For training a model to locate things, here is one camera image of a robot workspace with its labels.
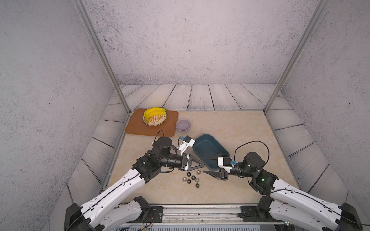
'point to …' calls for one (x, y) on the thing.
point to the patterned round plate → (155, 120)
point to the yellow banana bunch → (150, 111)
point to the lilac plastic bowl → (183, 125)
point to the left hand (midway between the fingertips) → (203, 169)
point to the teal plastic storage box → (206, 146)
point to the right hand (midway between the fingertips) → (206, 164)
